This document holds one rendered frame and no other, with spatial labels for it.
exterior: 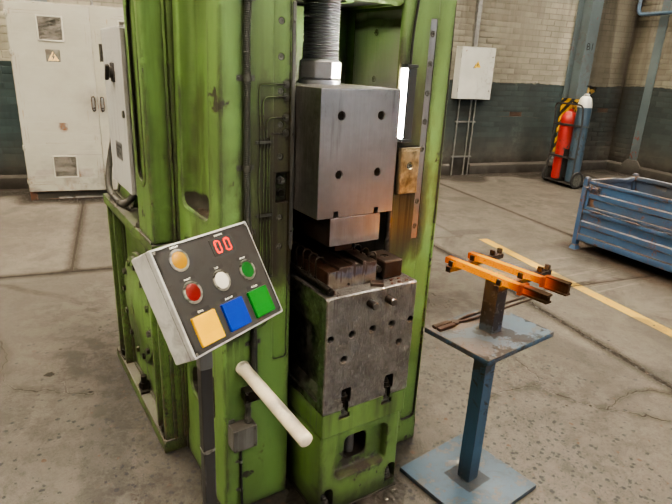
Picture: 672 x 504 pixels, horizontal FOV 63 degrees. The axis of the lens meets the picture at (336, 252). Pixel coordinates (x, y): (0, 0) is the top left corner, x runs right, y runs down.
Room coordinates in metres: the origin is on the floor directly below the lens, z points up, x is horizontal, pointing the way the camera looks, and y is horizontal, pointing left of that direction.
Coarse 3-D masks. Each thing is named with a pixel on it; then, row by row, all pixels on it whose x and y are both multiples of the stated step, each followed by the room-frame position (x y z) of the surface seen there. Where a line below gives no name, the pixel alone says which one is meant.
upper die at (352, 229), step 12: (300, 216) 1.83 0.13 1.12; (348, 216) 1.71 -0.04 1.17; (360, 216) 1.74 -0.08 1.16; (372, 216) 1.76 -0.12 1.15; (300, 228) 1.83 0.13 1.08; (312, 228) 1.76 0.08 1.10; (324, 228) 1.70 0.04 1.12; (336, 228) 1.69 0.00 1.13; (348, 228) 1.71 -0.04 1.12; (360, 228) 1.74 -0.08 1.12; (372, 228) 1.77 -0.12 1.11; (324, 240) 1.70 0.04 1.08; (336, 240) 1.69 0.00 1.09; (348, 240) 1.71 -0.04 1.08; (360, 240) 1.74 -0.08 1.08
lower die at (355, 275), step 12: (300, 240) 1.97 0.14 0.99; (312, 240) 1.95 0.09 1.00; (300, 252) 1.86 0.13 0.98; (324, 252) 1.85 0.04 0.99; (336, 252) 1.83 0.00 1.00; (348, 252) 1.83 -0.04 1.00; (300, 264) 1.83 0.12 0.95; (312, 264) 1.76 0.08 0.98; (324, 264) 1.75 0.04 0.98; (336, 264) 1.73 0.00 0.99; (348, 264) 1.74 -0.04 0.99; (372, 264) 1.77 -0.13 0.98; (324, 276) 1.69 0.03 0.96; (336, 276) 1.69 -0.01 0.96; (348, 276) 1.72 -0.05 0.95; (360, 276) 1.75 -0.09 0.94; (372, 276) 1.77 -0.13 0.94; (336, 288) 1.69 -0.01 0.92
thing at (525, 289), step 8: (448, 256) 1.90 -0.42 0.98; (456, 264) 1.85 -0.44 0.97; (464, 264) 1.83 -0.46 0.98; (472, 264) 1.83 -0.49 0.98; (472, 272) 1.79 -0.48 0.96; (480, 272) 1.77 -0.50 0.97; (488, 272) 1.75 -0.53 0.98; (504, 280) 1.69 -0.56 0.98; (512, 280) 1.69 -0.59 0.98; (512, 288) 1.66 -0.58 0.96; (520, 288) 1.63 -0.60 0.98; (528, 288) 1.62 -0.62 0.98; (536, 288) 1.62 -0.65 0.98; (528, 296) 1.61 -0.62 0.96; (536, 296) 1.60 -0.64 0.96; (544, 296) 1.57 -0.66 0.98
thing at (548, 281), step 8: (480, 256) 1.92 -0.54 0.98; (488, 264) 1.89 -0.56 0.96; (496, 264) 1.86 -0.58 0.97; (504, 264) 1.84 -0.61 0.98; (512, 272) 1.81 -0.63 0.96; (528, 272) 1.77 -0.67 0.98; (536, 280) 1.73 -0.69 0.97; (544, 280) 1.71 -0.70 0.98; (552, 280) 1.70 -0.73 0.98; (560, 280) 1.68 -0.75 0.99; (544, 288) 1.71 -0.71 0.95; (552, 288) 1.70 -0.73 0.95; (560, 288) 1.68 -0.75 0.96; (568, 288) 1.66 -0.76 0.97
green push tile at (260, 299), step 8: (256, 288) 1.38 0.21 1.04; (264, 288) 1.39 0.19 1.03; (248, 296) 1.34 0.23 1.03; (256, 296) 1.36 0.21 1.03; (264, 296) 1.38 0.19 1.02; (256, 304) 1.34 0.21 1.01; (264, 304) 1.36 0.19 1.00; (272, 304) 1.38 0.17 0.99; (256, 312) 1.33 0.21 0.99; (264, 312) 1.35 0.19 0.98
